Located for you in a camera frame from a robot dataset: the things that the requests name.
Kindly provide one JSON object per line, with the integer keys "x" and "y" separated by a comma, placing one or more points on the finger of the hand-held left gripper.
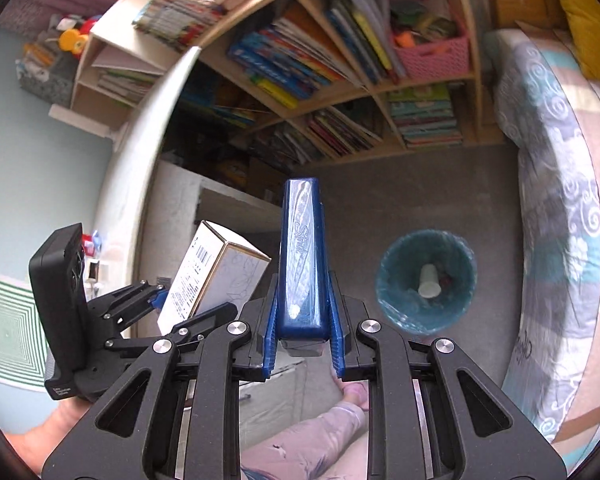
{"x": 130, "y": 301}
{"x": 205, "y": 320}

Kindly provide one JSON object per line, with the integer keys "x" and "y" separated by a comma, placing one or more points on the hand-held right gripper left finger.
{"x": 271, "y": 330}

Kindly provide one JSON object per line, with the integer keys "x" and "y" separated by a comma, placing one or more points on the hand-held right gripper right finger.
{"x": 337, "y": 330}

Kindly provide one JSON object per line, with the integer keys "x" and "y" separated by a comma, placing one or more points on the white box with gold edges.
{"x": 205, "y": 270}

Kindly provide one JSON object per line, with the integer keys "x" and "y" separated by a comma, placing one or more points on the long blue carton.
{"x": 300, "y": 260}

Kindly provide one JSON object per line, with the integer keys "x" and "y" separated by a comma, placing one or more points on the teal bin with plastic liner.
{"x": 405, "y": 270}

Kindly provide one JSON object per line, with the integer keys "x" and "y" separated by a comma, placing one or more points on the person's left forearm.
{"x": 45, "y": 435}

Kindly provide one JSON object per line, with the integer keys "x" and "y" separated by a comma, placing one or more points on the small red and blue toy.
{"x": 92, "y": 244}

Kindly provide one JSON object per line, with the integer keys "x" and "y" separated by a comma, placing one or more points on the white paper cup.
{"x": 429, "y": 282}

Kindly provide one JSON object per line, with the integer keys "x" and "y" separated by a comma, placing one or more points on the person's leg in pink pants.
{"x": 305, "y": 435}

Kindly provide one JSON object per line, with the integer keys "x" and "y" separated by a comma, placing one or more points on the white desk cabinet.
{"x": 180, "y": 195}

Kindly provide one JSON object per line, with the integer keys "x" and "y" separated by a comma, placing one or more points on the row of leaning picture books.
{"x": 340, "y": 132}

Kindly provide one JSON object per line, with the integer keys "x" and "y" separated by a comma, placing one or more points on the row of pale thin books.
{"x": 125, "y": 85}

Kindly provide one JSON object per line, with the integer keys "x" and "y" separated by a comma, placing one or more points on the stack of flat picture books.
{"x": 425, "y": 120}

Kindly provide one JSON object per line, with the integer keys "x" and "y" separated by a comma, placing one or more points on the grey patterned storage box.
{"x": 45, "y": 82}

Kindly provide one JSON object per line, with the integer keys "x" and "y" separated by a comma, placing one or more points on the small wooden desktop shelf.
{"x": 82, "y": 75}

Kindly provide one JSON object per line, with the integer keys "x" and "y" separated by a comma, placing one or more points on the mattress with swirl print sheet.
{"x": 550, "y": 185}

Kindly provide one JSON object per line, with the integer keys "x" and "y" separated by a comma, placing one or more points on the orange and yellow toy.
{"x": 75, "y": 40}

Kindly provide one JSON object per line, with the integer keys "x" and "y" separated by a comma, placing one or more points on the row of blue picture books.
{"x": 285, "y": 60}

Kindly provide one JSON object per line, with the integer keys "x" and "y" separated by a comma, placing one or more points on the stack of thin colourful books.
{"x": 180, "y": 17}

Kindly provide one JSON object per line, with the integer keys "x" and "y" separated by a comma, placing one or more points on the pink plastic basket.
{"x": 432, "y": 57}

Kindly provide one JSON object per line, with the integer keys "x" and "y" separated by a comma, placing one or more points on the row of tall thin books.
{"x": 360, "y": 30}

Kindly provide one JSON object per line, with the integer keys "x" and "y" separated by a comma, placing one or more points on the large wooden bookshelf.
{"x": 472, "y": 60}

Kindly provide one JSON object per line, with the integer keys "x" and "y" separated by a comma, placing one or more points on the yellow pillow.
{"x": 590, "y": 25}

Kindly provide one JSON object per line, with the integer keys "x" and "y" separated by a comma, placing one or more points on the green and white wall poster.
{"x": 7, "y": 330}

